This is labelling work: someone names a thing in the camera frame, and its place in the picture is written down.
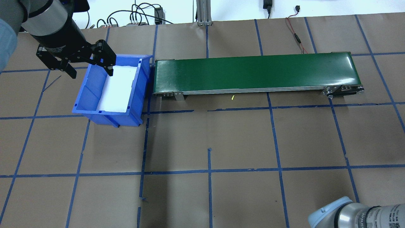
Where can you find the grey terminal board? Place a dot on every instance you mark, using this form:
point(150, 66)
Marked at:
point(136, 23)
point(109, 26)

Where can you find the blue plastic bin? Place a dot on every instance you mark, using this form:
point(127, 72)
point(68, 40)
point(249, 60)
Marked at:
point(88, 91)

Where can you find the white foam pad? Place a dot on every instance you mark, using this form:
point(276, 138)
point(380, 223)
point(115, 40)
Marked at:
point(117, 91)

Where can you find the black power adapter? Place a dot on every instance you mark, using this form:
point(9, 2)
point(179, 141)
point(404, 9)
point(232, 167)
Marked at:
point(267, 3)
point(158, 15)

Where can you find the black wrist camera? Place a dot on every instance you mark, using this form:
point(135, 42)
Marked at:
point(79, 4)

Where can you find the green conveyor belt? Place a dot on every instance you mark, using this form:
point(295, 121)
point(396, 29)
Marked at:
point(253, 72)

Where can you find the aluminium gantry post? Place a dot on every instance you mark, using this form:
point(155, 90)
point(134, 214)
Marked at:
point(204, 12)

